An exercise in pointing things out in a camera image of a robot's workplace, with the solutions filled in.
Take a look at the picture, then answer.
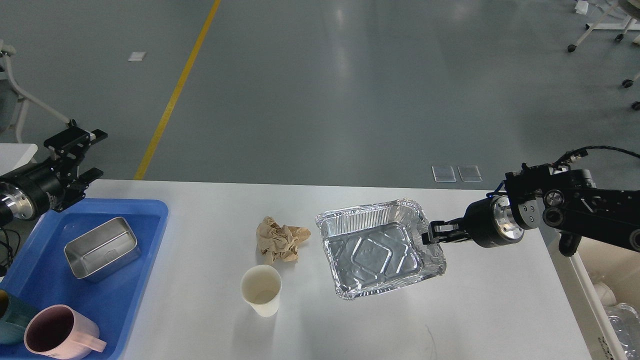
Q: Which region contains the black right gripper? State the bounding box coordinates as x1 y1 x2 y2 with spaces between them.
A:
422 195 524 248

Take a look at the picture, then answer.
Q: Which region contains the clear floor plate right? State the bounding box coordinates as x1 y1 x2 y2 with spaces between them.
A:
457 165 483 183

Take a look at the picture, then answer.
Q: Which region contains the clear floor plate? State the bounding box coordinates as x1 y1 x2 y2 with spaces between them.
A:
431 165 457 183
457 165 483 183

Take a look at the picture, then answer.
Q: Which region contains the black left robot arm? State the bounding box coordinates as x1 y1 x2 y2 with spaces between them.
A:
0 120 108 227

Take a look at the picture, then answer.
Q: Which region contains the white wheeled frame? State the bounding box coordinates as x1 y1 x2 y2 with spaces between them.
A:
567 0 640 53

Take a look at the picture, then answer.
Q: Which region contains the white side table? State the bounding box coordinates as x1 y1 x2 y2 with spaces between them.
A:
0 143 38 175

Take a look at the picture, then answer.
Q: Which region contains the white waste bin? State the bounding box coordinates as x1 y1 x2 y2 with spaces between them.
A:
545 235 640 360

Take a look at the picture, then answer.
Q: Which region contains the white paper scrap on floor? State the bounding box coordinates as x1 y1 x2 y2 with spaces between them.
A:
127 51 147 62

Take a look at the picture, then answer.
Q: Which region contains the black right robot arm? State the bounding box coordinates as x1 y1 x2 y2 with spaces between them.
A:
421 146 640 257

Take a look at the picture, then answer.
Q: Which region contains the grey office chair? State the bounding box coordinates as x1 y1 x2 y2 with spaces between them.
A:
0 39 77 144

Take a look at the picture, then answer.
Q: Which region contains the blue plastic tray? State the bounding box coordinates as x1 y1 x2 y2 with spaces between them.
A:
1 198 169 360

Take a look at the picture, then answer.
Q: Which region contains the stainless steel square dish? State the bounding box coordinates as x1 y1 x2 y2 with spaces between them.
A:
64 216 142 283

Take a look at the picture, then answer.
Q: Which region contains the pink ribbed mug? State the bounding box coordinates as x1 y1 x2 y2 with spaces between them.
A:
23 304 107 360

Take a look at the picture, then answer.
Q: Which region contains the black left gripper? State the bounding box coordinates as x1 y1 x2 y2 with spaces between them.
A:
0 122 108 221

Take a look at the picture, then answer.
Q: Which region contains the aluminium foil tray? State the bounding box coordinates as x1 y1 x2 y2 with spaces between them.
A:
315 198 447 301

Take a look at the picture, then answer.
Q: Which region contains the brown paper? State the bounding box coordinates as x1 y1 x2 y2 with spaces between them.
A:
256 216 311 265

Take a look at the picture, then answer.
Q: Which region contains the clear floor plate left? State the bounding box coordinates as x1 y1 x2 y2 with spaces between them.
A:
431 165 457 183

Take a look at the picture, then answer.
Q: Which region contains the black caster wheel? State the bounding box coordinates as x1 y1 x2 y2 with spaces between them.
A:
621 73 640 112

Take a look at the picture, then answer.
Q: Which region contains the teal mug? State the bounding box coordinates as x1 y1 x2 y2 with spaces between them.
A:
0 289 40 346

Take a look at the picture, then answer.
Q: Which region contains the white paper cup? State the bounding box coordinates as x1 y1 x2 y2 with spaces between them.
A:
240 264 282 318

